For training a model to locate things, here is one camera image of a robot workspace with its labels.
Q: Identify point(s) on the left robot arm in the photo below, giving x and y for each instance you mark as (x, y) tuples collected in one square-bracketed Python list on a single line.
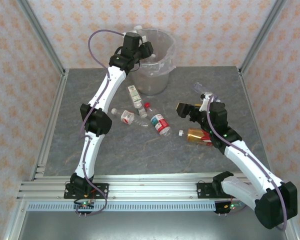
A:
[(90, 155)]

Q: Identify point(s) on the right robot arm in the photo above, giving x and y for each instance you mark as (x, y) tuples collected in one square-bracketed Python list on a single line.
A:
[(250, 162)]

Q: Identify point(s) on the clear plastic bin liner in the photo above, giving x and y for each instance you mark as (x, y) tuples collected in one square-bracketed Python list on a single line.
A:
[(170, 50)]

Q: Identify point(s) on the metal mesh bin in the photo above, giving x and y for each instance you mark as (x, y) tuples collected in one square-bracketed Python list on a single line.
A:
[(152, 85)]

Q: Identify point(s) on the gold and red bottle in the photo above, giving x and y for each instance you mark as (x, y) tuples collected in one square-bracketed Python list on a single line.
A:
[(196, 135)]

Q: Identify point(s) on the large clear purple-tinted bottle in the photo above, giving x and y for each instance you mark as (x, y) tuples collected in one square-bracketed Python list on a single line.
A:
[(198, 87)]

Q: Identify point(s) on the red-capped clear plastic bottle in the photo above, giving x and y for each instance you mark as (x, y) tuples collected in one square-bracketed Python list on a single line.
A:
[(160, 123)]

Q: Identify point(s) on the clear bottle green label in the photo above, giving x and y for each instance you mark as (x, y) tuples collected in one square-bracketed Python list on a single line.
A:
[(134, 95)]

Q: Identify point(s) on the white-capped bottle red-white label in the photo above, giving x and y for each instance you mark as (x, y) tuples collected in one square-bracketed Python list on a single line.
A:
[(127, 117)]

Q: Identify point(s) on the right circuit board with LED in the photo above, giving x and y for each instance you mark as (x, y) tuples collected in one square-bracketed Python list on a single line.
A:
[(232, 205)]

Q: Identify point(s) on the circuit board with led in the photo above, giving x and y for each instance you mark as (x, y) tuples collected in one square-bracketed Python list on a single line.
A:
[(232, 205), (84, 205)]

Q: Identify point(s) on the grey metal panel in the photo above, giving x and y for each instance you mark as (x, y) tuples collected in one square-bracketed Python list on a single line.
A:
[(150, 226)]

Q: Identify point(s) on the left circuit board with LED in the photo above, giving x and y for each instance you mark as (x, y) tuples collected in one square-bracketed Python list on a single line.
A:
[(84, 205)]

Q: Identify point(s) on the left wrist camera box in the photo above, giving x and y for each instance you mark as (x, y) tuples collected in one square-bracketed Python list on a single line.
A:
[(143, 40)]

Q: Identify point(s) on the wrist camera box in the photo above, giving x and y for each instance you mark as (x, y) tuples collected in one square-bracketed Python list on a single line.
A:
[(205, 102), (143, 40)]

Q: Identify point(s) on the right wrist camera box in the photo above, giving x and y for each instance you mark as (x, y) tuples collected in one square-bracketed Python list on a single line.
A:
[(205, 102)]

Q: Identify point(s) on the right aluminium table rail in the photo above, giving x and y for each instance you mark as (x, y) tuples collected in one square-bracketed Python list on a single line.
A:
[(251, 105)]

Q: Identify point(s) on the aluminium table rail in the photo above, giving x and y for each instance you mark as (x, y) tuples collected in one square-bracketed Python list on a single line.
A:
[(251, 105), (55, 105)]

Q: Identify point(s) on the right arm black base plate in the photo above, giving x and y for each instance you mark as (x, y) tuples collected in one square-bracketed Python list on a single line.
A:
[(205, 191)]

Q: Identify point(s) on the aluminium mounting rail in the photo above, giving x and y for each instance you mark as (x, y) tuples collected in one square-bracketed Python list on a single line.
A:
[(152, 190)]

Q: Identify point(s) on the left aluminium frame post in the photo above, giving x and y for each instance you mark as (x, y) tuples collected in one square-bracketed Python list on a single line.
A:
[(41, 37)]

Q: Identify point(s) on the aluminium frame post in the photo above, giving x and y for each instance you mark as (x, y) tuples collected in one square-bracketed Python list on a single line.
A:
[(41, 37), (262, 37)]

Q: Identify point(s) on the left aluminium table rail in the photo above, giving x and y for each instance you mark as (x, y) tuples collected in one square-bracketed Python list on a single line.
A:
[(55, 105)]

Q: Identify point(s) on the right aluminium frame post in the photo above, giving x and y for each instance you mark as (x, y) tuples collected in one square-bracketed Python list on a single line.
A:
[(262, 37)]

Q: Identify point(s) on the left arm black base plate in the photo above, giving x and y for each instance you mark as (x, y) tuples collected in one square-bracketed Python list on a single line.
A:
[(100, 191)]

